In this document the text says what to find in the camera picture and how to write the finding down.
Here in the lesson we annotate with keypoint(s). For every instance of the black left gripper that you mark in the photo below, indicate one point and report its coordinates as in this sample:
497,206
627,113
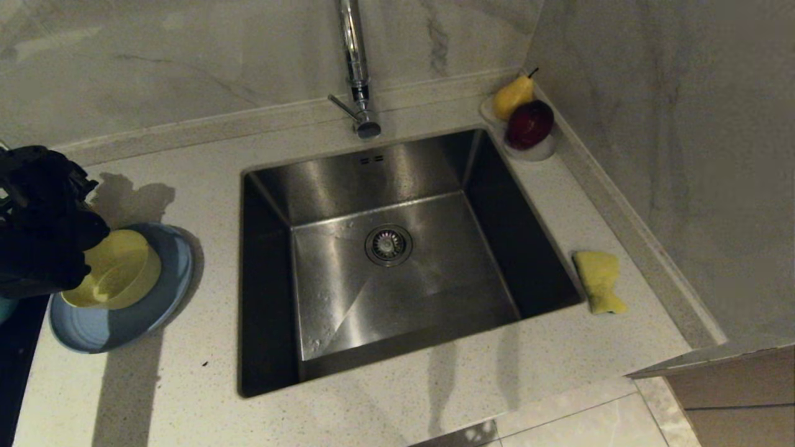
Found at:
87,230

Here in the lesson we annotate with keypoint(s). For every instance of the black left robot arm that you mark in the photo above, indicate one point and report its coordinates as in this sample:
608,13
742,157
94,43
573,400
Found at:
31,267

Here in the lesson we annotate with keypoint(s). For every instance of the metal sink drain strainer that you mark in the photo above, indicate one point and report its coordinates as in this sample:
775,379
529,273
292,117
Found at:
389,245

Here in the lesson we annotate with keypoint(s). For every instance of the stainless steel sink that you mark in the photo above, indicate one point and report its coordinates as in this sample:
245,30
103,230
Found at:
447,254

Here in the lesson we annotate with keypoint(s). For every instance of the yellow green sponge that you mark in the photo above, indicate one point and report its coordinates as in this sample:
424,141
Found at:
599,276

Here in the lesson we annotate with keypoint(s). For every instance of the yellow plastic bowl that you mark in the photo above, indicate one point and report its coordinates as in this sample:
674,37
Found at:
118,273

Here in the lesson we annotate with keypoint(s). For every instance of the blue round plate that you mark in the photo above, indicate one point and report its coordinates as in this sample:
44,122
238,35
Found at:
124,329

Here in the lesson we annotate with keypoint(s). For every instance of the teal bowl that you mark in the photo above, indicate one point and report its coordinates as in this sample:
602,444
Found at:
5,309

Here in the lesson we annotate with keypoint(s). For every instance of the black induction cooktop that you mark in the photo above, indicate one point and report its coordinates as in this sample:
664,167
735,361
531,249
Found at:
12,372

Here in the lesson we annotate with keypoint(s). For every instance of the chrome faucet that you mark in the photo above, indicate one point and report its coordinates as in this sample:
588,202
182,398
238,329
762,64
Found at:
355,68

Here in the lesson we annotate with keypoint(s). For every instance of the yellow pear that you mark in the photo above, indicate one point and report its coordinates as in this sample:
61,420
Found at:
513,97

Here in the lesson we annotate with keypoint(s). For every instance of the small white fruit dish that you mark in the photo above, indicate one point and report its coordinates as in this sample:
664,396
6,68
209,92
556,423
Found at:
535,155

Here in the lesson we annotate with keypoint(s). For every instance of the dark red apple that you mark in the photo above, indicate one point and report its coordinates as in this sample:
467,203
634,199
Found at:
530,125

